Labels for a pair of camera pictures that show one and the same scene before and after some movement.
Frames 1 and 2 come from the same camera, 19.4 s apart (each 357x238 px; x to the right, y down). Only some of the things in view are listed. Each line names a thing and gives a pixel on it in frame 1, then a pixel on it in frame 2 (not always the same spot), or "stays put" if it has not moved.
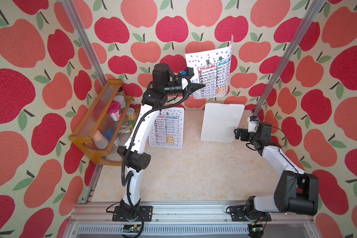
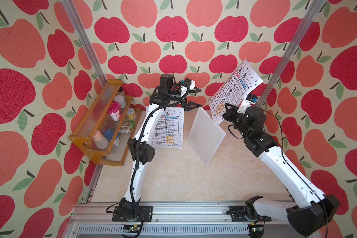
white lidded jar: (120, 99) stays put
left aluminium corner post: (73, 16) stays put
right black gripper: (245, 133) → (230, 114)
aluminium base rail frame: (89, 219) stays put
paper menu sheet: (211, 68) → (235, 93)
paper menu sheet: (166, 128) stays put
